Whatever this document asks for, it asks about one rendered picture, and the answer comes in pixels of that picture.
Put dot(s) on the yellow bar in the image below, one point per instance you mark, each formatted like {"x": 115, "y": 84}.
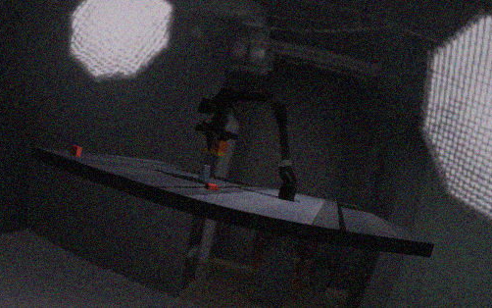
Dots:
{"x": 219, "y": 149}

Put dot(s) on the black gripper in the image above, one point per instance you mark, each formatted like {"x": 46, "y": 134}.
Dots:
{"x": 217, "y": 128}

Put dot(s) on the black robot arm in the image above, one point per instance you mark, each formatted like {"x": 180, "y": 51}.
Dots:
{"x": 207, "y": 106}

